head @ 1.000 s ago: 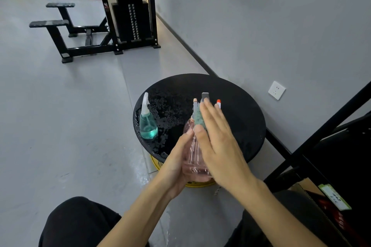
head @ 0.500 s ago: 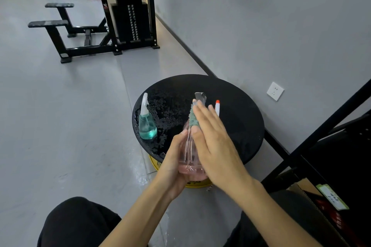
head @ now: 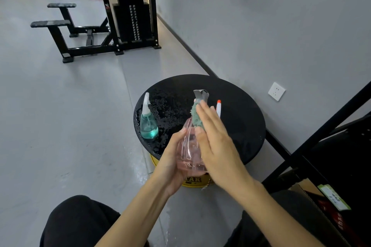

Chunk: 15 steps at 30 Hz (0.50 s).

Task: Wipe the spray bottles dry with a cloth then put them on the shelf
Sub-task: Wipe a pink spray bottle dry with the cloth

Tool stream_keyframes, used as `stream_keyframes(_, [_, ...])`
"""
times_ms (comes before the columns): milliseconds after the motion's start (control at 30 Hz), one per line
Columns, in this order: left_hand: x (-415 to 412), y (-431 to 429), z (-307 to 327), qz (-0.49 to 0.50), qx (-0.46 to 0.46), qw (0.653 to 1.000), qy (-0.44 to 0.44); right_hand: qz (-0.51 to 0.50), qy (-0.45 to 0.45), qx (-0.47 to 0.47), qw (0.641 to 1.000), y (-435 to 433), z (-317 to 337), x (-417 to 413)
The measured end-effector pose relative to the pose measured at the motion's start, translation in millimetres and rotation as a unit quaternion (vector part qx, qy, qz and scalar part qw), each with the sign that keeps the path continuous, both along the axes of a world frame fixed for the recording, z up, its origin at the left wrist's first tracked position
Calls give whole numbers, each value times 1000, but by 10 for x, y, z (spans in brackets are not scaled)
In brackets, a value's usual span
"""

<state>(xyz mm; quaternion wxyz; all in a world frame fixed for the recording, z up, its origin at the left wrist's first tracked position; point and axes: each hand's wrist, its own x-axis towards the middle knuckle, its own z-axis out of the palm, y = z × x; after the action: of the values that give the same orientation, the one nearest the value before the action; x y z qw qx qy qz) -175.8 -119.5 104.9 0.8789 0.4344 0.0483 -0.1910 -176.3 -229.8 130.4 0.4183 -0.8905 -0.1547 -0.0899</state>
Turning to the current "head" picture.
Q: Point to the person's left hand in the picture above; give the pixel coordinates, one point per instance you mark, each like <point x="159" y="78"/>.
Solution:
<point x="168" y="168"/>

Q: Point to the green spray bottle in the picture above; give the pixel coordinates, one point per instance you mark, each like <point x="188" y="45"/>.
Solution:
<point x="149" y="126"/>

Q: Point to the person's right forearm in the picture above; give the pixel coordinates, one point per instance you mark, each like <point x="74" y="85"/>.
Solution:
<point x="272" y="218"/>

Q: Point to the person's left forearm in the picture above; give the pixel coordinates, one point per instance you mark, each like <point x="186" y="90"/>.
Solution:
<point x="133" y="220"/>

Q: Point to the white wall socket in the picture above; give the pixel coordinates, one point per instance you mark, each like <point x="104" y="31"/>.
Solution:
<point x="276" y="91"/>

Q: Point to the green white label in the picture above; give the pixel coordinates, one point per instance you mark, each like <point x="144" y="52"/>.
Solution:
<point x="333" y="197"/>

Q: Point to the green cleaning cloth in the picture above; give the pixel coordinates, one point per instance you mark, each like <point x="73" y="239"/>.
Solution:
<point x="195" y="118"/>

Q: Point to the pink spray bottle grey nozzle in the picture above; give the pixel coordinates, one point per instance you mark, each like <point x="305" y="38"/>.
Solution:
<point x="188" y="151"/>

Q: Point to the black metal rack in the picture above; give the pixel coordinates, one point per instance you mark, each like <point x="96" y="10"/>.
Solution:
<point x="333" y="154"/>

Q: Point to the pink bottle orange white nozzle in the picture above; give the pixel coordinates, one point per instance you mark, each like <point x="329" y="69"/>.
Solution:
<point x="218" y="108"/>

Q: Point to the person's right hand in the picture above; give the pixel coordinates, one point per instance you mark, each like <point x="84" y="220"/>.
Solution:
<point x="223" y="160"/>

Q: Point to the round black table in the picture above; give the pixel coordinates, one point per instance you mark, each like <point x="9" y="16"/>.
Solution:
<point x="240" y="116"/>

